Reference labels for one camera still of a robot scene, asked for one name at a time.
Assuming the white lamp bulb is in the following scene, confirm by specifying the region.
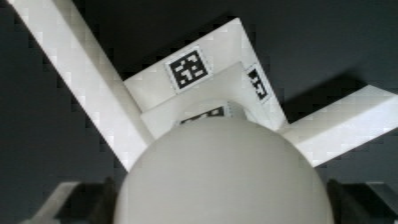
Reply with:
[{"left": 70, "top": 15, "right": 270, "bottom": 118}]
[{"left": 112, "top": 105, "right": 336, "bottom": 224}]

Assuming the white lamp base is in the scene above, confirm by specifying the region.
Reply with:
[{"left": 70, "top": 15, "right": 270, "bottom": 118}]
[{"left": 125, "top": 19, "right": 288, "bottom": 136}]

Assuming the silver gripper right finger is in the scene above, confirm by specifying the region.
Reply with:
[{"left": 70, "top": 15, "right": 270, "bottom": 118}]
[{"left": 359, "top": 182, "right": 398, "bottom": 224}]

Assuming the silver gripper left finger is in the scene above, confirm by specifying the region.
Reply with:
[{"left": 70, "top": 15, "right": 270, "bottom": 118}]
[{"left": 20, "top": 182, "right": 79, "bottom": 224}]

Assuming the white right wall bar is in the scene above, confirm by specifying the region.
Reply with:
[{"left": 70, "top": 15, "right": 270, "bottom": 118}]
[{"left": 281, "top": 85, "right": 398, "bottom": 166}]

